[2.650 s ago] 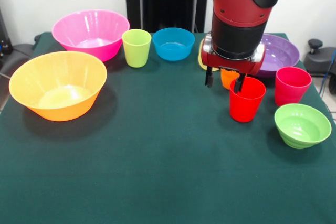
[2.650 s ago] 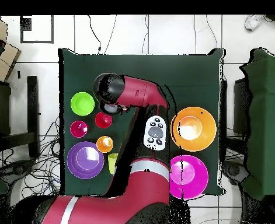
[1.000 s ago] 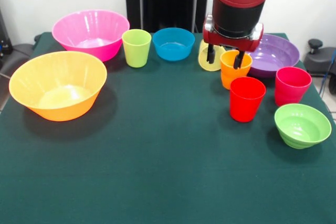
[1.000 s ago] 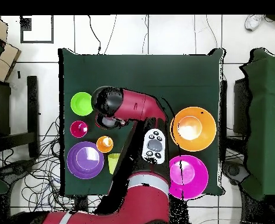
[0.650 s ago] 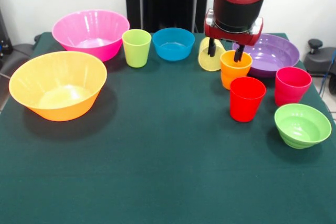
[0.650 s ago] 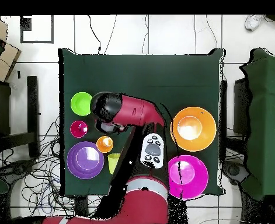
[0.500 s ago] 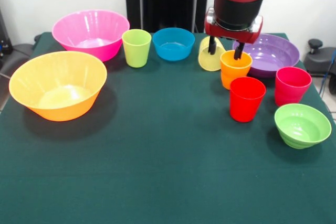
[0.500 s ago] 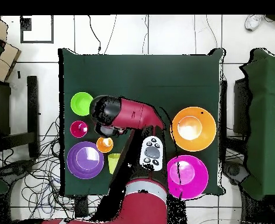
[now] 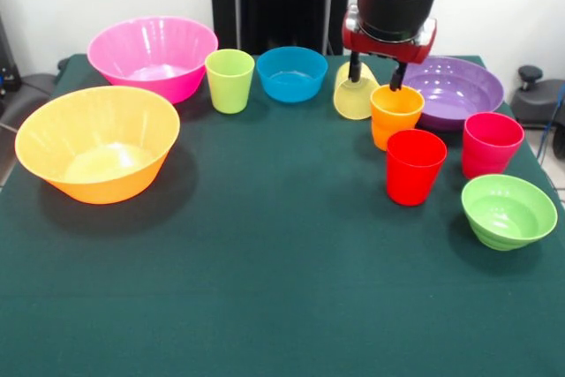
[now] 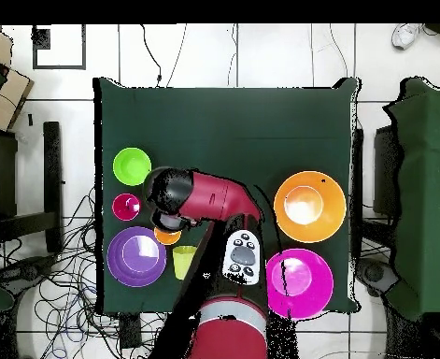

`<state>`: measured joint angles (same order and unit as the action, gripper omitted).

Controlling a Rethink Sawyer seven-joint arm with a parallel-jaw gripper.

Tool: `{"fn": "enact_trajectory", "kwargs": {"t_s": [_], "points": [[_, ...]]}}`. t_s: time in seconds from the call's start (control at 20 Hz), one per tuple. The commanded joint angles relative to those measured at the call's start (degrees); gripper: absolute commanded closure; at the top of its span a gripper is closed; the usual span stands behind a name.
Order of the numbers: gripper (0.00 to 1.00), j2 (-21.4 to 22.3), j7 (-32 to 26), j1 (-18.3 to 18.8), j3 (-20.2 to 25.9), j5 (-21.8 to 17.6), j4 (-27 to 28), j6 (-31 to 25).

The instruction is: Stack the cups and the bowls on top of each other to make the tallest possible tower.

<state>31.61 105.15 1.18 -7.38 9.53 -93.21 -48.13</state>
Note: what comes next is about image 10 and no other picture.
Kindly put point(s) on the large orange bowl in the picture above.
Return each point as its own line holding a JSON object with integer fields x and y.
{"x": 331, "y": 220}

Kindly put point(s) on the magenta cup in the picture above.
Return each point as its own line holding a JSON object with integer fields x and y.
{"x": 122, "y": 209}

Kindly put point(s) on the white shoe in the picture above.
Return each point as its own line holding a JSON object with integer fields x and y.
{"x": 404, "y": 35}

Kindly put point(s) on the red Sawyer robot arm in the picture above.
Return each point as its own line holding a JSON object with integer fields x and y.
{"x": 219, "y": 198}

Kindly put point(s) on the black chair frame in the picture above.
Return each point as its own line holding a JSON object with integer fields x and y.
{"x": 52, "y": 168}

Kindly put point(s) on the dark green tablecloth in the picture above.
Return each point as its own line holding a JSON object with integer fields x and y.
{"x": 223, "y": 131}

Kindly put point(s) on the small green bowl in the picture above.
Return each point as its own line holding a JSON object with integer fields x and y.
{"x": 132, "y": 166}

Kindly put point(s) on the yellow cup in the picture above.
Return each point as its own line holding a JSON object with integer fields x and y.
{"x": 182, "y": 261}

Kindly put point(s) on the black box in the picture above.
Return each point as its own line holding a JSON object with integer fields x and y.
{"x": 384, "y": 168}

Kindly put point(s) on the black power adapter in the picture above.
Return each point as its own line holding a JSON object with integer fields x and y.
{"x": 130, "y": 333}

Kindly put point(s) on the large pink bowl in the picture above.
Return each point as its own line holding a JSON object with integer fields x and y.
{"x": 316, "y": 291}

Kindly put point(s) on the purple bowl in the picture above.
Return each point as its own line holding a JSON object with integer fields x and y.
{"x": 118, "y": 261}

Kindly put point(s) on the orange cup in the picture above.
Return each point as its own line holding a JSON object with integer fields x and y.
{"x": 167, "y": 238}

